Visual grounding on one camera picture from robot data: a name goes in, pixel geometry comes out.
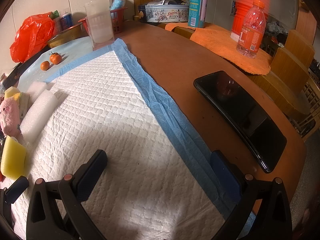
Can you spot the white foam piece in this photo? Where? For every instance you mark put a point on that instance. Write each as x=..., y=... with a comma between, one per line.
x=36, y=90

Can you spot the white bottle green cap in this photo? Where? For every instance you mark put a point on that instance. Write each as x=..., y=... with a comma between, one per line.
x=56, y=15

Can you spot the yellow scouring sponge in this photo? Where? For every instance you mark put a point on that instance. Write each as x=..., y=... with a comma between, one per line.
x=11, y=92

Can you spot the red plastic bag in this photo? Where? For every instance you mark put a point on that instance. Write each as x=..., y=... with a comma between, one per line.
x=32, y=37

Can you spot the white quilted pad blue border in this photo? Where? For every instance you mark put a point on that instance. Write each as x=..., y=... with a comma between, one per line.
x=112, y=105

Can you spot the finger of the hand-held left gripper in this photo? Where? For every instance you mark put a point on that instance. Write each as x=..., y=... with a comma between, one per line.
x=16, y=187

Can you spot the printed cookie tin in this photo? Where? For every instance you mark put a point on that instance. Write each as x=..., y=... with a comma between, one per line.
x=162, y=15

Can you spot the orange drink bottle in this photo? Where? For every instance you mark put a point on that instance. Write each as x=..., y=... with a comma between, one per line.
x=251, y=35

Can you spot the wooden chair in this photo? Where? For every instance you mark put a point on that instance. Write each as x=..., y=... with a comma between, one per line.
x=292, y=62
x=307, y=110

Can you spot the orange towel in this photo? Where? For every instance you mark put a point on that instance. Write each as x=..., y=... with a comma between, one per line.
x=220, y=42

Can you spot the pink plush toy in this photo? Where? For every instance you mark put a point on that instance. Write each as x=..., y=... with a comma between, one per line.
x=8, y=115

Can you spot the red plastic basket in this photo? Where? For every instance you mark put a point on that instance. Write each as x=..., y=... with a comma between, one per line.
x=118, y=20

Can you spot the light blue pad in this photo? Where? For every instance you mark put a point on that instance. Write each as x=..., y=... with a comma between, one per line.
x=75, y=47

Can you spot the blue bottle pink cap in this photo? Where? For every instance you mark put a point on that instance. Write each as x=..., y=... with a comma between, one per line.
x=117, y=3

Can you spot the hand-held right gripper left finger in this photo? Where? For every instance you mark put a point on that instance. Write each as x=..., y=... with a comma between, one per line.
x=91, y=175

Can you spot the thick pale yellow sponge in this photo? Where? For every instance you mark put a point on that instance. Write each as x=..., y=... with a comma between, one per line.
x=12, y=157

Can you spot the clear plastic jug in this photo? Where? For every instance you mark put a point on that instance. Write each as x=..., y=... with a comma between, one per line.
x=100, y=25

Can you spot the white foam sheet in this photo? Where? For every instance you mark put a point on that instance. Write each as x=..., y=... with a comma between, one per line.
x=37, y=115

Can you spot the tangerine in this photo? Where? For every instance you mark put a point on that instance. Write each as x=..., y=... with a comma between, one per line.
x=55, y=58
x=45, y=65

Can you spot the black smartphone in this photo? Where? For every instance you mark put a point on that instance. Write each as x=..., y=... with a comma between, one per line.
x=240, y=115

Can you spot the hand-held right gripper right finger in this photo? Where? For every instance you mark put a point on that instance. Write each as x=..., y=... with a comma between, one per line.
x=225, y=177

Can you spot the blue can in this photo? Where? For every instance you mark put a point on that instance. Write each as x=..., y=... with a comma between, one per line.
x=66, y=21

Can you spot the metal bowl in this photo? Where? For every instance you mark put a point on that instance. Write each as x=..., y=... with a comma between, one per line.
x=67, y=33

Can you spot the teal box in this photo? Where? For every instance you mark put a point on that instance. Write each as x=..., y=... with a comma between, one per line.
x=197, y=5

